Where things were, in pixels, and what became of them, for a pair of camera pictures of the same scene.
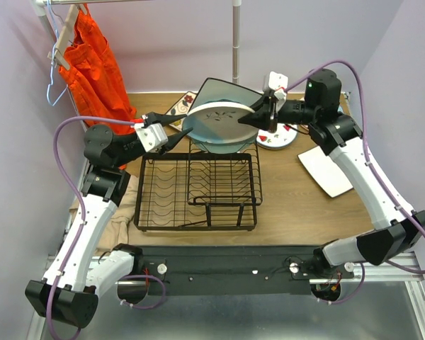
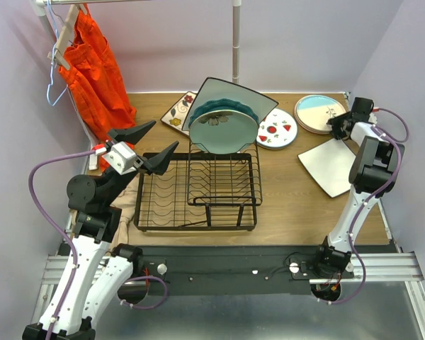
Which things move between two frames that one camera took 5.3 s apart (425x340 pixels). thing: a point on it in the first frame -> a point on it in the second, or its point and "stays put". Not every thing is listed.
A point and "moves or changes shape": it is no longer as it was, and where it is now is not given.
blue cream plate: [214, 127] moves or changes shape
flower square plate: [181, 107] stays put
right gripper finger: [263, 101] -> [337, 119]
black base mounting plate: [236, 270] stays put
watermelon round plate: [285, 134] stays put
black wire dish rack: [197, 191] stays put
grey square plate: [324, 172] stays put
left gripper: [162, 119] -> [159, 163]
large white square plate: [215, 91] stays put
